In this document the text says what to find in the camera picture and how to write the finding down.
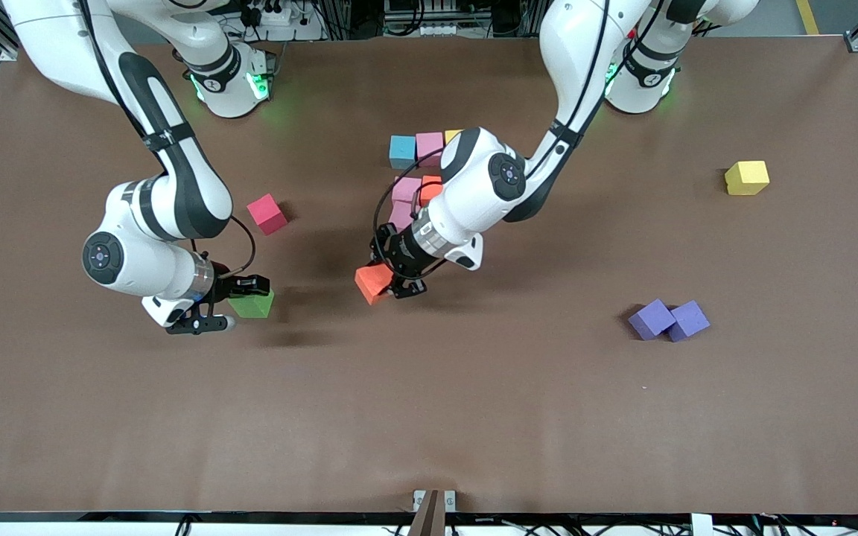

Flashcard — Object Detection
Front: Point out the green foam cube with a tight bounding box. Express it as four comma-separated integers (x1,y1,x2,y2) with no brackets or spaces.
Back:
228,290,276,319

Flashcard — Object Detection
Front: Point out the red foam cube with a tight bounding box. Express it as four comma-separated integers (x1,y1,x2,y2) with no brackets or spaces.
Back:
246,193,288,236

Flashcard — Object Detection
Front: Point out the blue foam cube with scribble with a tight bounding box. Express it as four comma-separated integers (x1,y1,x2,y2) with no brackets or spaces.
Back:
389,135,418,170

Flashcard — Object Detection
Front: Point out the brown table cover mat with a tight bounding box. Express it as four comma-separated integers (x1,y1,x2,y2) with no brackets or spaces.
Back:
0,37,858,516

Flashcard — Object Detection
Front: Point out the purple foam cube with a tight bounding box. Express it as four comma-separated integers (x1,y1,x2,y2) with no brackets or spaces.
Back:
667,300,711,343
628,299,676,341

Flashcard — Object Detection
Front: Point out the white power strip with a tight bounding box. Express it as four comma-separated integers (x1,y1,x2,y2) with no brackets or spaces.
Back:
247,4,303,27

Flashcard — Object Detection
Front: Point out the black equipment rack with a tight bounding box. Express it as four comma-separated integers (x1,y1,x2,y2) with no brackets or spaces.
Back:
384,0,541,38

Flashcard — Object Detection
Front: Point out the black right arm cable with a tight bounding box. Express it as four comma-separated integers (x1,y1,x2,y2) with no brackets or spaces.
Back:
229,216,257,278

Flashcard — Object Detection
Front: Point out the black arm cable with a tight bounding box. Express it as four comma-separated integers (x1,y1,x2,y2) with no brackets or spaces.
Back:
229,216,257,278
373,147,446,246

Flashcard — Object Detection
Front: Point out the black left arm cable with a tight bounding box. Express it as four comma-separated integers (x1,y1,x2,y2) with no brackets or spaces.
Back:
373,147,446,246

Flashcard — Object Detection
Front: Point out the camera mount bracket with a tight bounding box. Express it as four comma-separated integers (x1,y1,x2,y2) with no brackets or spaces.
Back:
408,488,458,536

